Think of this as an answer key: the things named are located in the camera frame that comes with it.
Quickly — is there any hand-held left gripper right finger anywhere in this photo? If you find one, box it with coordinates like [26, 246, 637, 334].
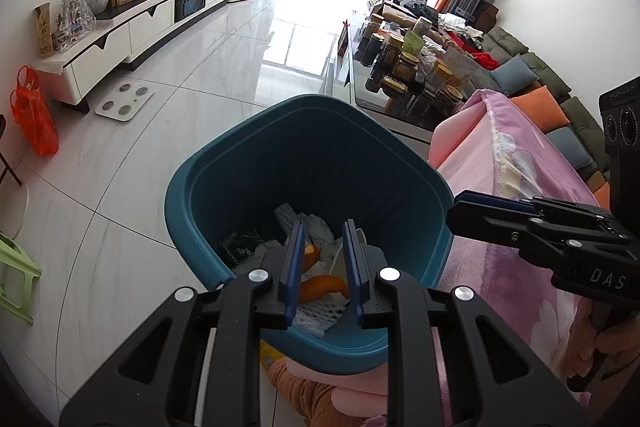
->
[342, 219, 587, 427]

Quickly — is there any white tv cabinet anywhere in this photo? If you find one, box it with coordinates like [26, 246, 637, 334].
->
[32, 0, 236, 108]

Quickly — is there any group of glass jars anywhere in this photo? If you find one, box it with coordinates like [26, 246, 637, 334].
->
[352, 14, 468, 115]

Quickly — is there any blue cushion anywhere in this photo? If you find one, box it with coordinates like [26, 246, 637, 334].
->
[547, 127, 593, 170]
[492, 54, 541, 95]

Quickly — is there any orange plastic bag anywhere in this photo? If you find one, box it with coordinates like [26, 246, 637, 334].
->
[10, 66, 60, 156]

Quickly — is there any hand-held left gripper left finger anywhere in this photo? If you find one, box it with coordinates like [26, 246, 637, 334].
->
[59, 221, 307, 427]

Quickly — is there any person's right hand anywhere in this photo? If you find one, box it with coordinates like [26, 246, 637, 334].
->
[595, 319, 640, 375]

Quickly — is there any white ribbed foam fruit net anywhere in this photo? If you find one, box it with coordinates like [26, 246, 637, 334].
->
[274, 203, 335, 248]

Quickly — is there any green sofa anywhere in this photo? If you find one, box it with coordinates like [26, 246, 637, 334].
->
[480, 26, 613, 208]

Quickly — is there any wooden plaque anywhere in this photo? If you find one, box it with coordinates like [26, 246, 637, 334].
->
[34, 3, 56, 58]

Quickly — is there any person's leg in fleece pants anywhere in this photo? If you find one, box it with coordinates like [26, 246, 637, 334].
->
[265, 354, 396, 427]

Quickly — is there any white bathroom scale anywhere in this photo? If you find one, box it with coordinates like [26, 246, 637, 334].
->
[95, 82, 156, 122]

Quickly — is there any ship model in plastic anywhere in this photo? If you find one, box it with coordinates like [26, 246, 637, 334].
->
[52, 0, 97, 52]

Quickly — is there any green plastic stool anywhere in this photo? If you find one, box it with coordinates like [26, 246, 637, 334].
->
[0, 232, 42, 325]

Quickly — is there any brown box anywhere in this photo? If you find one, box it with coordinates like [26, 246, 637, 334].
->
[472, 1, 500, 32]

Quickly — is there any red cloth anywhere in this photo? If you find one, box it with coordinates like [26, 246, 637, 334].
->
[447, 32, 501, 70]

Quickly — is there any green printed wrapper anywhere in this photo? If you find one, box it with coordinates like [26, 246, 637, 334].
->
[222, 229, 268, 265]

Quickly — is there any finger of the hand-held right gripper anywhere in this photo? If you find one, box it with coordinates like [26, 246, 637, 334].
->
[446, 201, 568, 268]
[457, 190, 621, 238]

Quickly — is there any teal trash bin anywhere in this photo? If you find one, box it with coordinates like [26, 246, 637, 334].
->
[164, 94, 456, 375]

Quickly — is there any glass top coffee table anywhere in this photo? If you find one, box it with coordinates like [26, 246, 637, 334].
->
[320, 19, 468, 142]

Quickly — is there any pink floral blanket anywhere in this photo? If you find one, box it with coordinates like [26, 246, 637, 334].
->
[330, 89, 618, 427]

